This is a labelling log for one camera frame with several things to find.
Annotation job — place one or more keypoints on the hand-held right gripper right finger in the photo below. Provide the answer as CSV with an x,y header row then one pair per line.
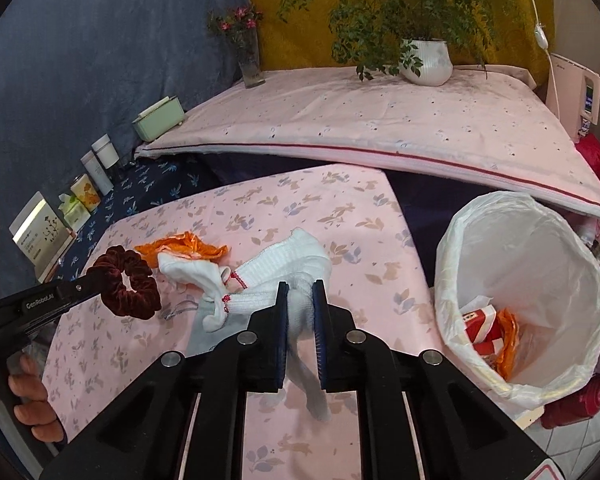
x,y
319,340

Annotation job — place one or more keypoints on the light green box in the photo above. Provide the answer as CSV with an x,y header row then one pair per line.
x,y
157,117

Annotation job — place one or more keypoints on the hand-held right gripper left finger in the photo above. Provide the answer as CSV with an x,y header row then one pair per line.
x,y
281,340

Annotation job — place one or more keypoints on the white bottle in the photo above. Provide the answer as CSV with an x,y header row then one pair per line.
x,y
96,170

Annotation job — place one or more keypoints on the blue cloth backdrop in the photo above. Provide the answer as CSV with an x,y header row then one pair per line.
x,y
105,60

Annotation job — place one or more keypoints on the orange plastic bag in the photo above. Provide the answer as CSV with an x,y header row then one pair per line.
x,y
507,345

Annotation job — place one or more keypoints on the yellow cloth backdrop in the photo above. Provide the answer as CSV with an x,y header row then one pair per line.
x,y
290,25

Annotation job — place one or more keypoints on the white tissue paper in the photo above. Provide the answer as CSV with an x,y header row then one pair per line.
x,y
475,305

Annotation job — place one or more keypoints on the person's left hand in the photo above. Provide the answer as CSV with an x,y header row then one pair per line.
x,y
27,387

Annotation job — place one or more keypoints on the white gold booklet box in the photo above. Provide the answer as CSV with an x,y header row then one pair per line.
x,y
40,237

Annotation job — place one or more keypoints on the pink quilt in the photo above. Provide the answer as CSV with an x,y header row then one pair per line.
x,y
380,120

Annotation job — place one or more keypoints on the dark red velvet scrunchie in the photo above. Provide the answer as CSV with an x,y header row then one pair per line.
x,y
135,300

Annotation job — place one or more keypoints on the orange printed tin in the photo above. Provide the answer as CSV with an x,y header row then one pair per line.
x,y
87,192

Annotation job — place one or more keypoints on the white jar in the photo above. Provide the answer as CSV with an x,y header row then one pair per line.
x,y
106,152

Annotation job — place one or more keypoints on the green tissue pack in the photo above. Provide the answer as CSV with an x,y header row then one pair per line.
x,y
75,212

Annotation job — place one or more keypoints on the green fern in white pot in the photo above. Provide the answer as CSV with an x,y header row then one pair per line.
x,y
427,62

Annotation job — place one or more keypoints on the trash bin with white liner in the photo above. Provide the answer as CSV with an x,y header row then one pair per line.
x,y
530,260

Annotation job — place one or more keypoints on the pink appliance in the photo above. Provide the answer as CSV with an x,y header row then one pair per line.
x,y
577,95

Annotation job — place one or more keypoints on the navy leaf-print cloth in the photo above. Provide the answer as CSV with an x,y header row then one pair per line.
x,y
145,180

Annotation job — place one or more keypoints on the white sock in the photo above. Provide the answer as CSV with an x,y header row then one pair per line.
x,y
290,270
190,275

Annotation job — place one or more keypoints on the pink rabbit-print tablecloth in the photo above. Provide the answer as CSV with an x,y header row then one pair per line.
x,y
305,200

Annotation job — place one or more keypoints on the glass vase with pink flowers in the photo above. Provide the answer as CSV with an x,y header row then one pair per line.
x,y
252,65

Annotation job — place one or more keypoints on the dark red bottle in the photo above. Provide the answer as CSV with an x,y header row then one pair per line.
x,y
580,400

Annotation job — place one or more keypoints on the crushed red paper cup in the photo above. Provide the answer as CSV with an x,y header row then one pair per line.
x,y
480,330

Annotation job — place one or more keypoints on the orange cloth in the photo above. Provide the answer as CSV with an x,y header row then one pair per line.
x,y
180,250

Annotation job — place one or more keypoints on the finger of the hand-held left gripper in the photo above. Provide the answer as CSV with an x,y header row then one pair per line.
x,y
97,280

